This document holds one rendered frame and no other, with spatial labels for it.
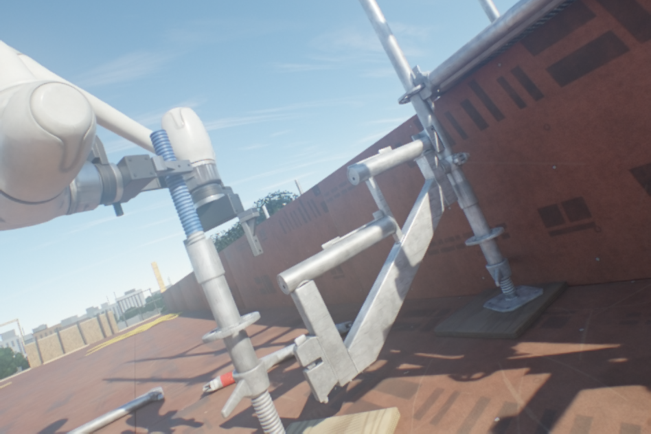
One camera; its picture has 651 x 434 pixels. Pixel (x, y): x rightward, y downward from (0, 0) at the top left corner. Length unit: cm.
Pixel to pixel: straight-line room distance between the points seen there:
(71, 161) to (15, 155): 6
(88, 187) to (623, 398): 94
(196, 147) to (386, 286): 56
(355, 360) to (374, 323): 10
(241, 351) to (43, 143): 51
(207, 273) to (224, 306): 7
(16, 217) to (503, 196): 122
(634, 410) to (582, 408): 8
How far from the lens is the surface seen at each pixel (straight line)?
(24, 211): 64
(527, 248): 133
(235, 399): 76
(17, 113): 51
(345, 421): 99
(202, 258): 77
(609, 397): 82
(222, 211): 85
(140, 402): 216
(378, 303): 93
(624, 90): 111
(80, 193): 69
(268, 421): 83
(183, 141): 89
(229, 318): 78
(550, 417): 81
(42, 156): 51
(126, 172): 72
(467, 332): 119
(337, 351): 87
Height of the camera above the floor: 44
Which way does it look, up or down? 8 degrees up
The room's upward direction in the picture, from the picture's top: 23 degrees counter-clockwise
